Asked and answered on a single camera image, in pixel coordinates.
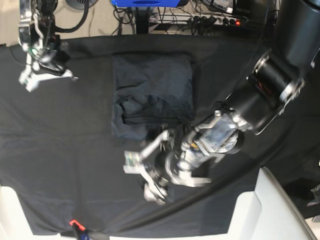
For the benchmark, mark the red blue clamp bottom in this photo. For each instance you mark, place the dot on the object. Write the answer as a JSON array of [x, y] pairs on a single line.
[[79, 231]]

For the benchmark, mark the blue box on stand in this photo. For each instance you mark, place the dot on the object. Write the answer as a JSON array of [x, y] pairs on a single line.
[[145, 3]]

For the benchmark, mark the black table cloth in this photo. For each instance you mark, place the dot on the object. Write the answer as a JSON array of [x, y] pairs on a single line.
[[59, 155]]

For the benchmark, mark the round grey floor fan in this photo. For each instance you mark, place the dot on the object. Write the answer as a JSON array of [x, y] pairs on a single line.
[[80, 4]]

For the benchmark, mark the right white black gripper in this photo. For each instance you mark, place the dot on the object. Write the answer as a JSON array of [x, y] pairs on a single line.
[[42, 66]]

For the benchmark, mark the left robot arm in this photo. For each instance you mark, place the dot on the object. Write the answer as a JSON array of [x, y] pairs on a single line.
[[276, 79]]

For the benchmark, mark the dark grey T-shirt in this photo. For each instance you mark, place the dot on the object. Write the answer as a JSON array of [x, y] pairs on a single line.
[[152, 91]]

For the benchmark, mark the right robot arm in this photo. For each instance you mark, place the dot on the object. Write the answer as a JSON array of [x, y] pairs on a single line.
[[36, 27]]

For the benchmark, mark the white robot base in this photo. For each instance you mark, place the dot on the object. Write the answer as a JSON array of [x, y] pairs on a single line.
[[267, 213], [13, 222]]

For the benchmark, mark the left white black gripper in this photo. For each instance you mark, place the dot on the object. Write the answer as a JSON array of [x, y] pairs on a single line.
[[149, 163]]

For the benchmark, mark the white power strip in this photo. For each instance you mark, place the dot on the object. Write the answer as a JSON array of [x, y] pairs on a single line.
[[184, 19]]

